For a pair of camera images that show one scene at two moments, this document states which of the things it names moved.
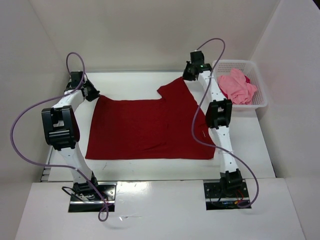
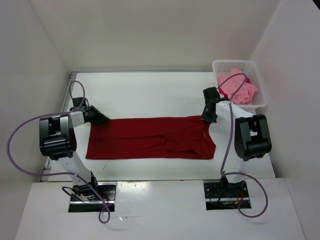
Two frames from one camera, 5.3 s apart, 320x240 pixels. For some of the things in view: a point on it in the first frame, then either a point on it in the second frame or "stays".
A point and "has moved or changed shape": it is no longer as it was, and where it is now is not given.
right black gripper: x=185 y=75 to x=206 y=119
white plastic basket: x=259 y=98 stays
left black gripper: x=95 y=93 to x=98 y=121
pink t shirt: x=239 y=91 stays
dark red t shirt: x=172 y=128 has moved or changed shape
